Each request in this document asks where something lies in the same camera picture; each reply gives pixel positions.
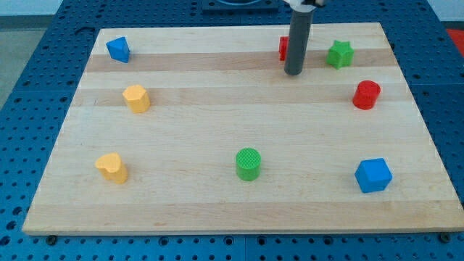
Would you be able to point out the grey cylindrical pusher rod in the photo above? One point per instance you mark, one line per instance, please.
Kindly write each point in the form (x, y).
(299, 31)

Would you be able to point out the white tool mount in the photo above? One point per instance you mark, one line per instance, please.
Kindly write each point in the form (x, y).
(305, 5)

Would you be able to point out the red star block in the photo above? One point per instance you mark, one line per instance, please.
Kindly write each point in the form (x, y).
(283, 46)

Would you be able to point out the green star block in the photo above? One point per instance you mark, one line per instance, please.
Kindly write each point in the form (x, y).
(340, 54)

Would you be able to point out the red cylinder block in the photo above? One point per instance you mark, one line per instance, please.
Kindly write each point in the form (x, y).
(366, 95)

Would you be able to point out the green cylinder block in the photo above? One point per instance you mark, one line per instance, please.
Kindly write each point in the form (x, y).
(248, 161)

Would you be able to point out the wooden board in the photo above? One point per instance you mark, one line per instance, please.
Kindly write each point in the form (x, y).
(216, 90)

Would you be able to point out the blue cube block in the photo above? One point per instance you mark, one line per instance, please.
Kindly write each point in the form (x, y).
(373, 175)

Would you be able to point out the yellow hexagon block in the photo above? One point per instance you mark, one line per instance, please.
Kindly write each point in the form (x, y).
(136, 98)

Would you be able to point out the blue triangle block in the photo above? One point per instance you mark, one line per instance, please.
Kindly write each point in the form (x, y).
(118, 49)

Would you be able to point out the yellow heart block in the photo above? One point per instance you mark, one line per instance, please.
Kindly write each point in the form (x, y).
(112, 168)

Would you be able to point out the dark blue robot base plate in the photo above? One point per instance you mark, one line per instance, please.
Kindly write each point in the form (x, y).
(239, 5)

